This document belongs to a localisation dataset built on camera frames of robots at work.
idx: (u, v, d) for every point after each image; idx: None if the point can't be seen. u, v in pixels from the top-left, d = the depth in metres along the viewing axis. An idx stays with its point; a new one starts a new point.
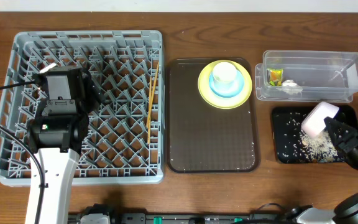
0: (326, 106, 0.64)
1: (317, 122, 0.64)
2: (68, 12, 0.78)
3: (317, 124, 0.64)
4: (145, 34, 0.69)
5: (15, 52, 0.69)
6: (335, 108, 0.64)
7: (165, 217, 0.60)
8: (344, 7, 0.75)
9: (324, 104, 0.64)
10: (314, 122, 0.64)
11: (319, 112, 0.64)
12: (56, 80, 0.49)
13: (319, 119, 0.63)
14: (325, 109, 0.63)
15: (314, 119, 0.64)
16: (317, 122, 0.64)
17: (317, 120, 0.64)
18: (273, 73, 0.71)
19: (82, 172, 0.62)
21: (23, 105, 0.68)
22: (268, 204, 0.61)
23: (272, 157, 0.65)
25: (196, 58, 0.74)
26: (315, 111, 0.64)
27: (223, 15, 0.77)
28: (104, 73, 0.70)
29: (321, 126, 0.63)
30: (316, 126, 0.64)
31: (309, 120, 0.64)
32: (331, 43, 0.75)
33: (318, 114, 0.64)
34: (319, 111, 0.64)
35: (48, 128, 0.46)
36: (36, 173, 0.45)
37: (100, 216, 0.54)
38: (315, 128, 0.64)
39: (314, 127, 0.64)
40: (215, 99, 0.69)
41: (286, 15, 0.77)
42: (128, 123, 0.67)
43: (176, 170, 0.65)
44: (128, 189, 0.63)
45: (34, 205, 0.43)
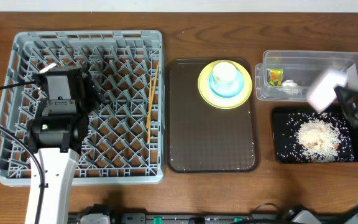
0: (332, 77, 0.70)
1: (322, 96, 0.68)
2: (68, 12, 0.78)
3: (321, 96, 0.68)
4: (145, 34, 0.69)
5: (15, 51, 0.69)
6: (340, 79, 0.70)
7: (165, 217, 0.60)
8: (344, 7, 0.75)
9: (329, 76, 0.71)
10: (319, 94, 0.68)
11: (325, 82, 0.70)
12: (56, 80, 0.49)
13: (322, 92, 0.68)
14: (329, 80, 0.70)
15: (321, 90, 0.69)
16: (321, 94, 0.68)
17: (321, 93, 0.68)
18: (273, 73, 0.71)
19: (82, 172, 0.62)
21: (23, 105, 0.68)
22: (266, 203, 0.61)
23: (272, 157, 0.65)
25: (196, 58, 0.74)
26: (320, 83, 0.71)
27: (224, 15, 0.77)
28: (104, 73, 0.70)
29: (327, 98, 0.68)
30: (322, 97, 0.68)
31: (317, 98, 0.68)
32: (331, 43, 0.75)
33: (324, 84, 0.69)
34: (324, 82, 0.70)
35: (48, 128, 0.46)
36: (36, 173, 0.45)
37: (100, 216, 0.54)
38: (319, 100, 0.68)
39: (318, 99, 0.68)
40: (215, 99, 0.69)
41: (286, 15, 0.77)
42: (128, 123, 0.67)
43: (176, 170, 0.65)
44: (129, 189, 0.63)
45: (35, 205, 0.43)
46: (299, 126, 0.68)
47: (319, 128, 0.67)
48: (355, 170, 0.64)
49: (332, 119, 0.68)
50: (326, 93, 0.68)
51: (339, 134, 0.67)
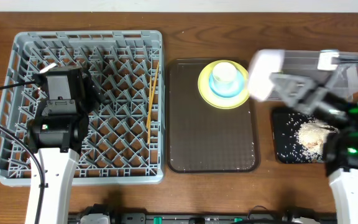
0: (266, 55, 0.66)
1: (261, 85, 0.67)
2: (68, 12, 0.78)
3: (260, 86, 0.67)
4: (145, 34, 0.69)
5: (15, 51, 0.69)
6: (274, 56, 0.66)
7: (165, 217, 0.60)
8: (344, 7, 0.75)
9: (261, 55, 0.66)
10: (256, 84, 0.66)
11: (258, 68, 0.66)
12: (56, 80, 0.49)
13: (257, 81, 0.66)
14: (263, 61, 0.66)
15: (255, 79, 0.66)
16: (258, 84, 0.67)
17: (257, 83, 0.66)
18: None
19: (82, 172, 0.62)
21: (23, 105, 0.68)
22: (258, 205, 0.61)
23: (272, 157, 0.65)
25: (196, 58, 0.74)
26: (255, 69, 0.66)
27: (224, 15, 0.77)
28: (104, 73, 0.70)
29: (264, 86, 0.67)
30: (261, 86, 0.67)
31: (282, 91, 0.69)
32: (331, 43, 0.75)
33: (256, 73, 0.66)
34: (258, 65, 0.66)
35: (48, 128, 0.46)
36: (36, 173, 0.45)
37: (100, 216, 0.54)
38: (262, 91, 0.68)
39: (257, 89, 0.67)
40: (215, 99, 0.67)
41: (286, 15, 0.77)
42: (128, 123, 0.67)
43: (176, 170, 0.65)
44: (129, 189, 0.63)
45: (35, 205, 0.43)
46: (299, 126, 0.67)
47: (320, 128, 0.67)
48: None
49: None
50: (264, 82, 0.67)
51: None
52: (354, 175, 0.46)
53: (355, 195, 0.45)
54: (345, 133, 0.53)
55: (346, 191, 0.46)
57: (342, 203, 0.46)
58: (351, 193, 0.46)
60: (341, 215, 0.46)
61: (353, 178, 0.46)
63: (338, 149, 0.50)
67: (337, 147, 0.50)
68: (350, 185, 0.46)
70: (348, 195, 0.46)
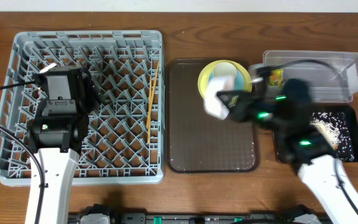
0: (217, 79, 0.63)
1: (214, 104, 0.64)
2: (68, 12, 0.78)
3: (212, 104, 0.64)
4: (145, 34, 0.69)
5: (15, 51, 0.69)
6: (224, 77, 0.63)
7: (165, 217, 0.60)
8: (344, 7, 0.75)
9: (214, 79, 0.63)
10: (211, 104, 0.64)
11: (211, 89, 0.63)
12: (56, 80, 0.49)
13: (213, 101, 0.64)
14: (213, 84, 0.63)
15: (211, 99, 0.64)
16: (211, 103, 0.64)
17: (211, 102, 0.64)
18: (273, 73, 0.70)
19: (82, 172, 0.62)
21: (23, 105, 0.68)
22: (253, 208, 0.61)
23: (272, 157, 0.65)
25: (196, 58, 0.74)
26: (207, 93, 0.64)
27: (224, 15, 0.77)
28: (104, 73, 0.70)
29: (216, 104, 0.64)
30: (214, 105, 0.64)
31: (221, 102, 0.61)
32: (331, 43, 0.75)
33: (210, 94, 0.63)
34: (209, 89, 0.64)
35: (48, 128, 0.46)
36: (36, 173, 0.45)
37: (100, 216, 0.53)
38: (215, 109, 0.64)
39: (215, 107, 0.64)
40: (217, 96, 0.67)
41: (286, 15, 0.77)
42: (128, 123, 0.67)
43: (176, 170, 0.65)
44: (129, 189, 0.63)
45: (35, 205, 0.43)
46: None
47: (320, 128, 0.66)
48: (355, 170, 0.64)
49: (332, 119, 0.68)
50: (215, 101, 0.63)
51: (339, 134, 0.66)
52: (317, 165, 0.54)
53: (327, 184, 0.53)
54: (284, 129, 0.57)
55: (319, 182, 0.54)
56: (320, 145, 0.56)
57: (325, 195, 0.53)
58: (324, 182, 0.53)
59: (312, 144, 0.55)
60: (326, 205, 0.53)
61: (319, 168, 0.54)
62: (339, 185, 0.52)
63: (294, 147, 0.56)
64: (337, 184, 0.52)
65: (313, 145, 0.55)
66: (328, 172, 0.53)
67: (294, 148, 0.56)
68: (317, 175, 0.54)
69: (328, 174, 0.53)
70: (321, 185, 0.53)
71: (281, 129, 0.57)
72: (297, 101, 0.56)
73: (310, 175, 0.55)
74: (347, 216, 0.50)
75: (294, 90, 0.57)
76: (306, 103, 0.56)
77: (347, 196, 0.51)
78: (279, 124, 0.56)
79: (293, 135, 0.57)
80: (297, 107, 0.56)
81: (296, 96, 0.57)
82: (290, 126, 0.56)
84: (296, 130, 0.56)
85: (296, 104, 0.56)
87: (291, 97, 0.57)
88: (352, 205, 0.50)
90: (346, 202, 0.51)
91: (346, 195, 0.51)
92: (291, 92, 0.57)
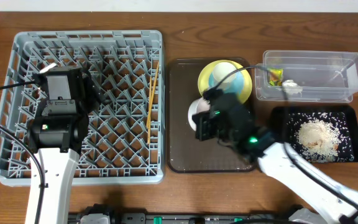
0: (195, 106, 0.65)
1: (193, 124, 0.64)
2: (68, 12, 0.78)
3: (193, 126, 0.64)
4: (145, 34, 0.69)
5: (15, 51, 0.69)
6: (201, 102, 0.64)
7: (165, 217, 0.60)
8: (344, 7, 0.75)
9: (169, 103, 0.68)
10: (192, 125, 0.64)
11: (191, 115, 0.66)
12: (56, 80, 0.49)
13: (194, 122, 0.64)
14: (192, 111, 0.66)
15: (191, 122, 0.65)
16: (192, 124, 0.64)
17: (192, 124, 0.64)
18: (273, 73, 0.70)
19: (82, 172, 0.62)
21: (23, 105, 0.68)
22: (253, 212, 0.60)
23: None
25: (196, 58, 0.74)
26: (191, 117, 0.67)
27: (224, 15, 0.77)
28: (104, 73, 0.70)
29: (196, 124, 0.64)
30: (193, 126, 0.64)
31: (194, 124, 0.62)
32: (331, 43, 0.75)
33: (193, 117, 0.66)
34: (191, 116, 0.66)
35: (48, 128, 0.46)
36: (36, 173, 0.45)
37: (100, 216, 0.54)
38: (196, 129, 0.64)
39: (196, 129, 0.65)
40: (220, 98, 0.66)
41: (286, 15, 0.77)
42: (128, 123, 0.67)
43: (176, 170, 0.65)
44: (129, 189, 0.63)
45: (35, 205, 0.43)
46: (299, 126, 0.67)
47: (319, 128, 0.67)
48: (355, 170, 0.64)
49: (332, 119, 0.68)
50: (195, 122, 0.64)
51: (339, 134, 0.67)
52: (271, 154, 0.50)
53: (284, 168, 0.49)
54: (233, 135, 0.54)
55: (276, 168, 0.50)
56: (268, 137, 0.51)
57: (285, 178, 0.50)
58: (280, 167, 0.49)
59: (259, 140, 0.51)
60: (293, 186, 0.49)
61: (271, 157, 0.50)
62: (293, 163, 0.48)
63: (244, 149, 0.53)
64: (292, 163, 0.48)
65: (259, 140, 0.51)
66: (279, 155, 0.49)
67: (246, 149, 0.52)
68: (273, 158, 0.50)
69: (280, 158, 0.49)
70: (278, 169, 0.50)
71: (229, 137, 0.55)
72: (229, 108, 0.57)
73: (266, 163, 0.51)
74: (313, 193, 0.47)
75: (224, 101, 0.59)
76: (238, 114, 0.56)
77: (307, 174, 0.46)
78: (231, 131, 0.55)
79: (240, 139, 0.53)
80: (233, 119, 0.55)
81: (220, 103, 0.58)
82: (237, 132, 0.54)
84: (242, 131, 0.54)
85: (229, 110, 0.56)
87: (219, 107, 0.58)
88: (314, 180, 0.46)
90: (307, 178, 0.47)
91: (306, 172, 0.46)
92: (222, 104, 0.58)
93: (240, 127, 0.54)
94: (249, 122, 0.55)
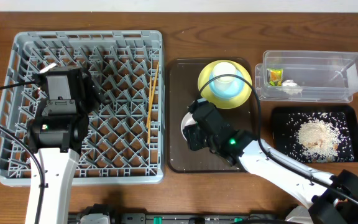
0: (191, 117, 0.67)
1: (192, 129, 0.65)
2: (68, 12, 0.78)
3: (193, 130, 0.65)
4: (145, 34, 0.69)
5: (15, 51, 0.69)
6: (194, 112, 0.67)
7: (165, 217, 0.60)
8: (344, 7, 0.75)
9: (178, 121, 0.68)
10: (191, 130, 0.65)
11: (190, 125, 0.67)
12: (56, 80, 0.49)
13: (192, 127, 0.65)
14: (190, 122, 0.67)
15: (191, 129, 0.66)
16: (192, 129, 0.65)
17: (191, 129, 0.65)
18: (273, 73, 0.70)
19: (82, 172, 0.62)
21: (23, 105, 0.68)
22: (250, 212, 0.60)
23: None
25: (196, 58, 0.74)
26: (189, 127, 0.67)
27: (224, 16, 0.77)
28: (104, 73, 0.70)
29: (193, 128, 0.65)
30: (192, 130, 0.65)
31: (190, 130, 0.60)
32: (331, 43, 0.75)
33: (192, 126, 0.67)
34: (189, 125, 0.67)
35: (48, 128, 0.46)
36: (36, 173, 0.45)
37: (100, 216, 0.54)
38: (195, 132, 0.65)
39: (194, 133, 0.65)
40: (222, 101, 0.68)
41: (286, 15, 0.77)
42: (128, 123, 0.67)
43: (176, 170, 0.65)
44: (128, 189, 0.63)
45: (35, 205, 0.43)
46: (299, 126, 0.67)
47: (319, 128, 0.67)
48: (355, 170, 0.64)
49: (332, 119, 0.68)
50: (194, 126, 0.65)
51: (339, 134, 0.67)
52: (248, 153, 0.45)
53: (260, 163, 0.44)
54: (214, 142, 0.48)
55: (253, 165, 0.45)
56: (246, 139, 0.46)
57: (263, 174, 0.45)
58: (257, 162, 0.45)
59: (238, 141, 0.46)
60: (271, 179, 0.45)
61: (251, 155, 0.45)
62: (267, 157, 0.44)
63: (226, 153, 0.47)
64: (267, 157, 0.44)
65: (238, 142, 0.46)
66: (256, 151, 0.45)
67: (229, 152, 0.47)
68: (250, 154, 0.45)
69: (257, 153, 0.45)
70: (255, 165, 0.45)
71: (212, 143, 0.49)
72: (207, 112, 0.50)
73: (246, 163, 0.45)
74: (289, 180, 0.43)
75: (204, 107, 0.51)
76: (214, 119, 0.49)
77: (283, 165, 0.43)
78: (211, 136, 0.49)
79: (221, 144, 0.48)
80: (209, 125, 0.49)
81: (199, 109, 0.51)
82: (218, 137, 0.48)
84: (222, 135, 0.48)
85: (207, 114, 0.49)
87: (196, 116, 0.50)
88: (290, 170, 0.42)
90: (283, 170, 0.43)
91: (280, 163, 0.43)
92: (199, 112, 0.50)
93: (219, 131, 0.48)
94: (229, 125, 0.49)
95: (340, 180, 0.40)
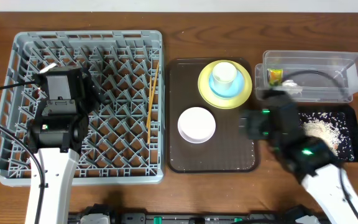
0: (192, 114, 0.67)
1: (194, 128, 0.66)
2: (68, 12, 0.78)
3: (194, 130, 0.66)
4: (145, 34, 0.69)
5: (15, 51, 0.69)
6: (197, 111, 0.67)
7: (165, 217, 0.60)
8: (344, 7, 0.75)
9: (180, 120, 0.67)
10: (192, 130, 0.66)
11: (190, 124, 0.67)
12: (56, 80, 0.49)
13: (194, 127, 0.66)
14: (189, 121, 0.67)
15: (191, 128, 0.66)
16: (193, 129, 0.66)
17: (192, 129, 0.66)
18: (273, 73, 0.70)
19: (82, 172, 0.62)
21: (23, 105, 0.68)
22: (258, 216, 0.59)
23: (273, 157, 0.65)
25: (196, 58, 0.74)
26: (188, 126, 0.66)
27: (224, 16, 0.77)
28: (104, 73, 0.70)
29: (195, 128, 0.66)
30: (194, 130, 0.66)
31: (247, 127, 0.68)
32: (331, 43, 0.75)
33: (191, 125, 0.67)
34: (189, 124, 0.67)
35: (48, 128, 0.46)
36: (36, 173, 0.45)
37: (100, 216, 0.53)
38: (196, 132, 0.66)
39: (194, 133, 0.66)
40: (232, 99, 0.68)
41: (286, 15, 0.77)
42: (128, 123, 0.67)
43: (176, 170, 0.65)
44: (128, 189, 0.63)
45: (35, 205, 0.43)
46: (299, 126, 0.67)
47: (319, 127, 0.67)
48: (355, 169, 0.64)
49: (332, 119, 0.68)
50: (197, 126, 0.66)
51: (339, 134, 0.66)
52: (322, 175, 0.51)
53: (334, 197, 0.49)
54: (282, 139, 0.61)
55: (324, 194, 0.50)
56: (322, 153, 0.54)
57: (329, 205, 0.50)
58: (329, 195, 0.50)
59: (314, 154, 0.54)
60: (332, 216, 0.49)
61: (324, 181, 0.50)
62: (345, 198, 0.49)
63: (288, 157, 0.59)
64: (344, 197, 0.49)
65: (316, 154, 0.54)
66: (333, 184, 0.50)
67: (291, 154, 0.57)
68: (327, 188, 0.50)
69: (333, 186, 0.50)
70: (328, 196, 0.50)
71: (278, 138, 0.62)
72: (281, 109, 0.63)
73: (315, 189, 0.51)
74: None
75: (286, 108, 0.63)
76: (288, 118, 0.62)
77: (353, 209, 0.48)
78: (278, 134, 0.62)
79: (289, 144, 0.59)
80: (284, 121, 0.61)
81: (278, 101, 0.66)
82: (286, 135, 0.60)
84: (293, 135, 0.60)
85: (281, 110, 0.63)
87: (273, 103, 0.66)
88: (356, 216, 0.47)
90: (350, 211, 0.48)
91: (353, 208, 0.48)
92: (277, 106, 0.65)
93: (320, 146, 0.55)
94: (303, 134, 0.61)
95: None
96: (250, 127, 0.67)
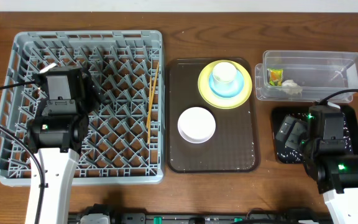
0: (196, 113, 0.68)
1: (196, 128, 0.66)
2: (68, 12, 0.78)
3: (194, 130, 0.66)
4: (145, 34, 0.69)
5: (15, 51, 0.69)
6: (201, 112, 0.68)
7: (165, 217, 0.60)
8: (344, 7, 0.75)
9: (183, 118, 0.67)
10: (193, 130, 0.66)
11: (191, 124, 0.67)
12: (56, 80, 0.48)
13: (194, 126, 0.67)
14: (192, 120, 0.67)
15: (192, 127, 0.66)
16: (194, 129, 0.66)
17: (193, 129, 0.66)
18: (273, 73, 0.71)
19: (82, 172, 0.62)
21: (23, 105, 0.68)
22: (257, 215, 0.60)
23: (272, 157, 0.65)
25: (196, 58, 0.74)
26: (189, 125, 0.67)
27: (224, 16, 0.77)
28: (104, 73, 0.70)
29: (196, 128, 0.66)
30: (194, 130, 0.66)
31: (288, 133, 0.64)
32: (331, 43, 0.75)
33: (192, 124, 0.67)
34: (190, 123, 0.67)
35: (48, 128, 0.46)
36: (36, 173, 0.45)
37: (100, 216, 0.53)
38: (196, 132, 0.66)
39: (194, 133, 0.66)
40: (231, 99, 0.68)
41: (286, 15, 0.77)
42: (128, 123, 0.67)
43: (176, 170, 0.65)
44: (129, 189, 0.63)
45: (35, 205, 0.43)
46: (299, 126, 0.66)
47: None
48: None
49: None
50: (198, 126, 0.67)
51: None
52: (348, 194, 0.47)
53: (352, 218, 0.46)
54: (317, 145, 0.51)
55: (344, 212, 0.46)
56: (357, 170, 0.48)
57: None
58: (348, 216, 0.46)
59: (348, 170, 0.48)
60: None
61: (348, 200, 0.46)
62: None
63: (319, 165, 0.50)
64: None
65: (350, 170, 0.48)
66: (356, 206, 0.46)
67: (324, 163, 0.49)
68: (347, 208, 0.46)
69: (355, 208, 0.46)
70: (346, 217, 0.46)
71: (315, 145, 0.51)
72: (330, 117, 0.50)
73: (335, 204, 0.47)
74: None
75: (335, 118, 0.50)
76: (332, 126, 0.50)
77: None
78: (320, 141, 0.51)
79: (322, 152, 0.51)
80: (326, 130, 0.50)
81: (324, 108, 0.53)
82: (324, 144, 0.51)
84: (330, 144, 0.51)
85: (330, 119, 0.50)
87: (319, 109, 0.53)
88: None
90: None
91: None
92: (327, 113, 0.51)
93: (352, 157, 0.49)
94: (343, 140, 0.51)
95: None
96: (289, 134, 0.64)
